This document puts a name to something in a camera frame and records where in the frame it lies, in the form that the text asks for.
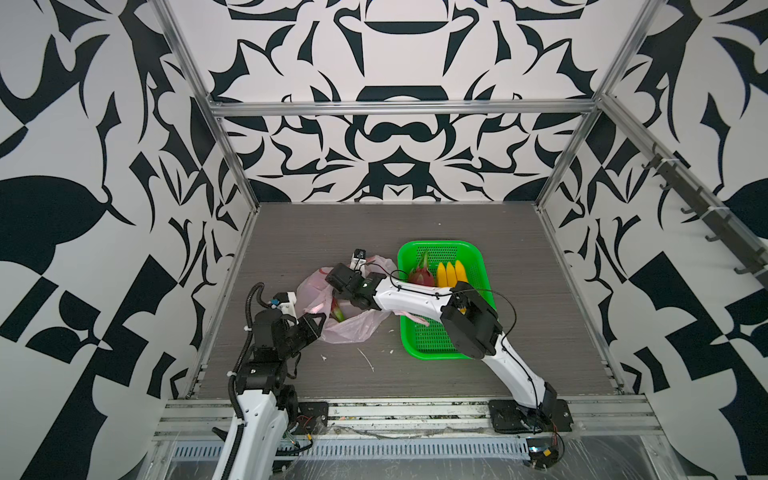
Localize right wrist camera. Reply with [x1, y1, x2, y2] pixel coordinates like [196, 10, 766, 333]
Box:
[349, 249, 367, 276]

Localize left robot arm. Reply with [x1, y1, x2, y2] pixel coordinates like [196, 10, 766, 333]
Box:
[213, 309, 327, 479]

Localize pink plastic bag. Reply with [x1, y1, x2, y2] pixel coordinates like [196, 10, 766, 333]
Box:
[296, 255, 445, 344]

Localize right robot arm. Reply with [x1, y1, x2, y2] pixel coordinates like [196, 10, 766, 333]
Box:
[326, 264, 557, 420]

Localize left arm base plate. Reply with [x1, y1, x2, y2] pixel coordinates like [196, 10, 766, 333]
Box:
[289, 401, 330, 436]

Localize pink dragon fruit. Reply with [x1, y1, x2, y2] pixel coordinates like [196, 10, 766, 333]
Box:
[408, 251, 436, 287]
[330, 298, 347, 323]

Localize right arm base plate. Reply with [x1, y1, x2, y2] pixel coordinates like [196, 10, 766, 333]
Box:
[488, 399, 573, 434]

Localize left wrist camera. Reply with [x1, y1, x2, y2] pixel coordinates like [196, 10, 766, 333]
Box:
[270, 292, 298, 318]

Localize green plastic basket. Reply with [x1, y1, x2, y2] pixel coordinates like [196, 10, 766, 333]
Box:
[397, 240, 496, 361]

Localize white slotted cable duct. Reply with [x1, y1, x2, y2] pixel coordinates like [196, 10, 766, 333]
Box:
[278, 438, 530, 461]

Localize aluminium front rail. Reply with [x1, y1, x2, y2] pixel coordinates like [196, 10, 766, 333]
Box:
[152, 395, 663, 441]

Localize small circuit board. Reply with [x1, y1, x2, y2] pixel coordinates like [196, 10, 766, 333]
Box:
[524, 435, 565, 471]

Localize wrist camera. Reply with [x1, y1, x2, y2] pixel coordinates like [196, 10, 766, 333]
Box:
[349, 249, 367, 276]
[270, 292, 298, 318]

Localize yellow banana bunch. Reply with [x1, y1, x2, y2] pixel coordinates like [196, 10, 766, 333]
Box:
[436, 260, 469, 288]

